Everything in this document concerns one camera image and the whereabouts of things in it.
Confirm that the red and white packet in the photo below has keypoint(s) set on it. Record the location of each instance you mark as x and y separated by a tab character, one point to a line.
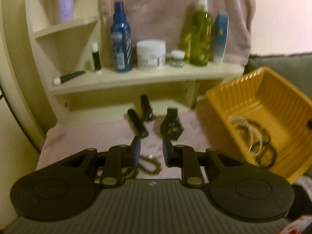
299	225

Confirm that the purple tube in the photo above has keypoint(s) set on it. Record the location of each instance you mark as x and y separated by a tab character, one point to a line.
64	0

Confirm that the lilac fleece blanket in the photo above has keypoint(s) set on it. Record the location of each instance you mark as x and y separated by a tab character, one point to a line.
158	12

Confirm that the black tube with white cap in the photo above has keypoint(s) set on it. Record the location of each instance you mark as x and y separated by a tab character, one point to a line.
72	76

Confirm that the lilac terry towel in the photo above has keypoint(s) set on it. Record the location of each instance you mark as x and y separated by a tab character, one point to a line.
73	139

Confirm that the grey cushion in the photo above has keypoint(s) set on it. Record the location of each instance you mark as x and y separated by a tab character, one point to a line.
282	63

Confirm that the orange plastic tray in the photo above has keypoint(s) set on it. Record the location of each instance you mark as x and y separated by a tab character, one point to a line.
275	95

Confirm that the black and white lip balm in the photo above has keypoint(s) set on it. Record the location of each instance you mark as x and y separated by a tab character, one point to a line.
96	58

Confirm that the green spray bottle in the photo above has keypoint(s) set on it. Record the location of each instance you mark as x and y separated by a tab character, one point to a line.
201	36

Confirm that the blue and white tube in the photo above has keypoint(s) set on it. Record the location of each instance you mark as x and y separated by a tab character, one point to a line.
221	39

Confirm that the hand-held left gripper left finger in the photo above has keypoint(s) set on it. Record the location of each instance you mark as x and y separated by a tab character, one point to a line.
136	151

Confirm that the black hair clip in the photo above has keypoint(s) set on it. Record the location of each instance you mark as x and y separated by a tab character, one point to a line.
145	107

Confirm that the blue spray bottle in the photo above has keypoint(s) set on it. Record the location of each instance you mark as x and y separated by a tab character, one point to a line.
121	39

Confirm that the black lipstick tube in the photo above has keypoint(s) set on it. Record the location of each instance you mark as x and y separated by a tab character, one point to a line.
137	123

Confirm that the cream wooden shelf unit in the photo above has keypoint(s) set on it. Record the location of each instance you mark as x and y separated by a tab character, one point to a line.
146	78

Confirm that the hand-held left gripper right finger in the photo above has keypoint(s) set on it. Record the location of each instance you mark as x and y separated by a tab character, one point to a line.
167	151

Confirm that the small green label jar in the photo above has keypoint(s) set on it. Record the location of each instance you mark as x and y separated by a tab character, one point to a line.
177	59

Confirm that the black wrist watch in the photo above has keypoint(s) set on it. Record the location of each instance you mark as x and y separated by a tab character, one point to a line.
171	125

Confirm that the white cream jar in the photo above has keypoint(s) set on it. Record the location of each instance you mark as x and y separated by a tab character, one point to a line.
150	54

